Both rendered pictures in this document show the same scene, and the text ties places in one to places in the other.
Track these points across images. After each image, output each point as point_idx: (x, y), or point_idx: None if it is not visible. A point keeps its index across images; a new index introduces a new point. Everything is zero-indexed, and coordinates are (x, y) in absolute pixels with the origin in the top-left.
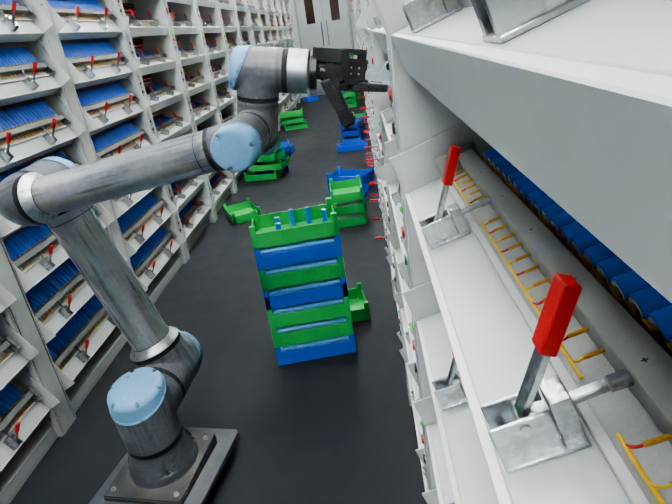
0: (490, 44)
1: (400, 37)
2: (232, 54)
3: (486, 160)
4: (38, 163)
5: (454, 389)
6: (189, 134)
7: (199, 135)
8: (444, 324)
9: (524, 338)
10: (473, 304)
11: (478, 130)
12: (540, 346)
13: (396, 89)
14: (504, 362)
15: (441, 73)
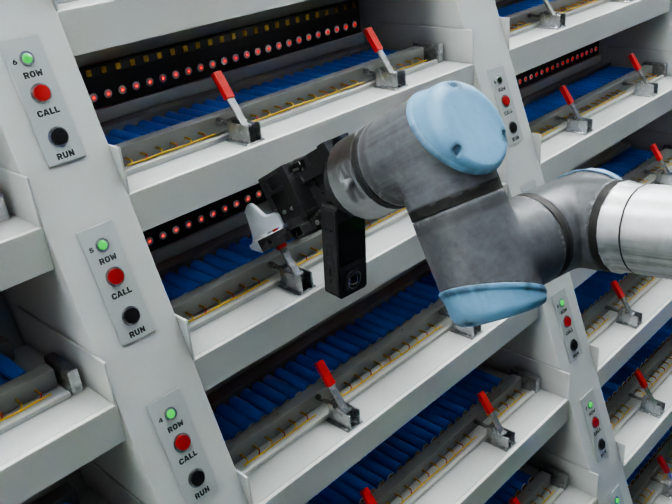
0: (633, 1)
1: (552, 33)
2: (474, 87)
3: None
4: None
5: None
6: (655, 187)
7: (639, 183)
8: (629, 113)
9: (619, 103)
10: (615, 112)
11: (622, 28)
12: (640, 66)
13: (518, 87)
14: (631, 102)
15: (609, 21)
